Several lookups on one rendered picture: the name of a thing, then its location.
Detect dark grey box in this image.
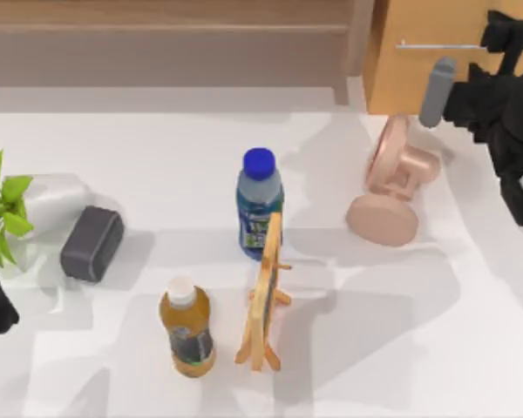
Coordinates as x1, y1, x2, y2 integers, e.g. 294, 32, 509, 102
59, 205, 126, 283

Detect blue cap bottle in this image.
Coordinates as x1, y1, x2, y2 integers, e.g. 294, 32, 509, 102
234, 147, 285, 261

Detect white pot green plant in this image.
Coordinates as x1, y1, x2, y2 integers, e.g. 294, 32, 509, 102
0, 150, 95, 269

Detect wooden framed blackboard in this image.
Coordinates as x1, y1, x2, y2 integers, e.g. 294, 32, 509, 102
234, 212, 295, 374

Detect wooden cupboard door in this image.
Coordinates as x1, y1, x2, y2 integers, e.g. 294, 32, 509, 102
362, 0, 523, 117

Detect yellow bottle white cap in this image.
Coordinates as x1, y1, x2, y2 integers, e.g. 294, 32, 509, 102
158, 276, 217, 379

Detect pink desk fan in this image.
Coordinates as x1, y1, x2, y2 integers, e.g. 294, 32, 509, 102
346, 113, 442, 248

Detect wooden open shelves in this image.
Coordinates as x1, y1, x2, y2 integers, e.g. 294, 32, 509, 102
0, 0, 376, 105

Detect long metal handle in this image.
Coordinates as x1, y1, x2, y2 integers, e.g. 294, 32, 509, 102
395, 38, 489, 51

